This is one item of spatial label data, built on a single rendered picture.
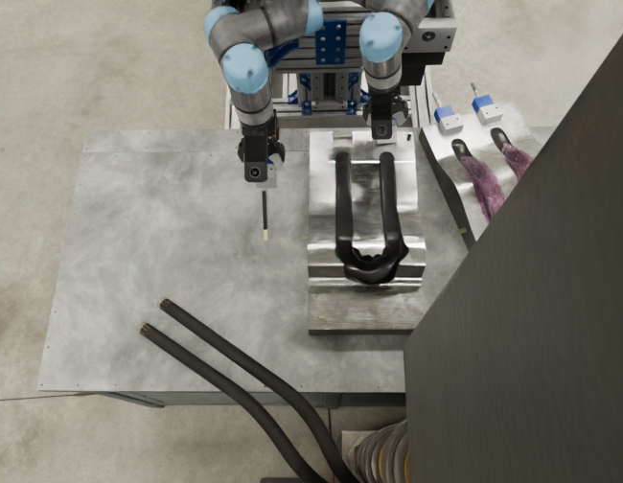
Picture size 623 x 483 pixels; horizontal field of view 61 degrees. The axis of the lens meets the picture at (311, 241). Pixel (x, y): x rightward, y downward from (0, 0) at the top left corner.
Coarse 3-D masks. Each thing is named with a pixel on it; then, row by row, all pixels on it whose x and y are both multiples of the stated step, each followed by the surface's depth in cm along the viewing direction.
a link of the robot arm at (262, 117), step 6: (270, 102) 102; (270, 108) 103; (240, 114) 102; (246, 114) 101; (252, 114) 101; (258, 114) 101; (264, 114) 102; (270, 114) 104; (240, 120) 105; (246, 120) 103; (252, 120) 102; (258, 120) 103; (264, 120) 103
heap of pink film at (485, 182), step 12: (504, 144) 134; (516, 156) 128; (528, 156) 128; (468, 168) 128; (480, 168) 127; (516, 168) 127; (480, 180) 124; (492, 180) 124; (480, 192) 125; (492, 192) 124; (480, 204) 125; (492, 204) 123; (492, 216) 124
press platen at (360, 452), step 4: (376, 432) 94; (368, 436) 94; (372, 436) 93; (364, 440) 93; (368, 440) 93; (360, 444) 93; (364, 444) 93; (360, 448) 93; (364, 448) 92; (360, 452) 92; (364, 452) 92; (356, 456) 95; (360, 456) 92; (364, 456) 92; (356, 460) 93; (360, 460) 92; (356, 464) 94; (360, 464) 91; (360, 468) 91; (360, 472) 91; (364, 472) 91; (360, 476) 91; (364, 476) 91; (364, 480) 91
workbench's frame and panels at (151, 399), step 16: (128, 400) 165; (144, 400) 171; (160, 400) 174; (176, 400) 173; (192, 400) 173; (208, 400) 172; (224, 400) 172; (256, 400) 171; (272, 400) 170; (320, 400) 166; (336, 400) 159; (352, 400) 165; (368, 400) 167; (384, 400) 167; (400, 400) 166
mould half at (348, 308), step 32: (320, 160) 131; (352, 160) 131; (320, 192) 129; (352, 192) 128; (416, 192) 128; (320, 224) 122; (416, 224) 122; (320, 256) 117; (416, 256) 116; (320, 288) 122; (352, 288) 122; (384, 288) 122; (416, 288) 121; (320, 320) 119; (352, 320) 119; (384, 320) 119; (416, 320) 119
